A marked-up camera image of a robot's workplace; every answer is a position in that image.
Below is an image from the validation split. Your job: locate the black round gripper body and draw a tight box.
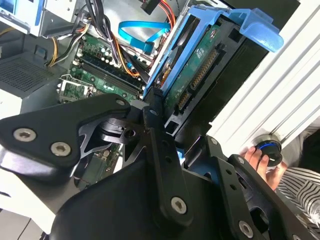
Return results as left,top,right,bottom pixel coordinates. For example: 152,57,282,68
49,158,241,240

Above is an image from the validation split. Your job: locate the hard disk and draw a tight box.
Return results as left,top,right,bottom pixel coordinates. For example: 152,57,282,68
142,6,285,182

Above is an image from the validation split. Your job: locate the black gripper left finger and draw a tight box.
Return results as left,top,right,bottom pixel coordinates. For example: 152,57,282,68
0,88,195,227

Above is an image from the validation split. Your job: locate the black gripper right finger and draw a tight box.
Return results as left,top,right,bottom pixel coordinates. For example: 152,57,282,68
206,136,305,240

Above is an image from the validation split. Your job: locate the round black tool blue ring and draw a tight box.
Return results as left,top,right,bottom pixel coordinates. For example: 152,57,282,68
254,134,284,168

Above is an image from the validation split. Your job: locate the person's hand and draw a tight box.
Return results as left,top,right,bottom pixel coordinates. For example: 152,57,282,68
243,146,289,191

